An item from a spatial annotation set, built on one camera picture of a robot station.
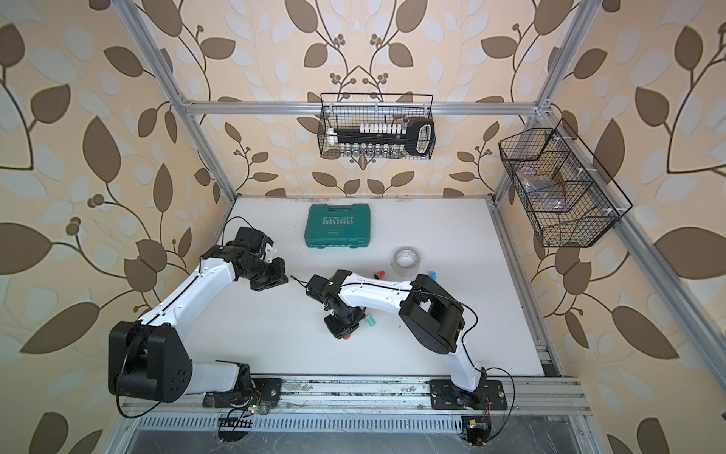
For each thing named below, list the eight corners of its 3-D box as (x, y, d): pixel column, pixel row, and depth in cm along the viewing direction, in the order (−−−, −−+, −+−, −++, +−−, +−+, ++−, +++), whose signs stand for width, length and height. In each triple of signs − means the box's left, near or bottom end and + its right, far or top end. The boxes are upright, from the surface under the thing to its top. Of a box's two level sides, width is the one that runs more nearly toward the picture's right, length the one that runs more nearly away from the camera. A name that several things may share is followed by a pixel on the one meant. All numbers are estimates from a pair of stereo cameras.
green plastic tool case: (304, 248, 106) (301, 241, 102) (311, 211, 118) (309, 203, 114) (370, 248, 106) (370, 241, 102) (371, 211, 118) (371, 203, 114)
